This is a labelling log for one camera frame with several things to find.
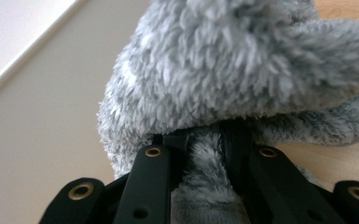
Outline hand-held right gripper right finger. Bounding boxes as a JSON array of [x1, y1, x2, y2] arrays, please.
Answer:
[[219, 119, 348, 224]]

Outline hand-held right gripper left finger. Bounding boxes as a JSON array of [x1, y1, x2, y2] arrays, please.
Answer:
[[111, 132, 190, 224]]

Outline grey fluffy cloth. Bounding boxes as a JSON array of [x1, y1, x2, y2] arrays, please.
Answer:
[[96, 0, 359, 224]]

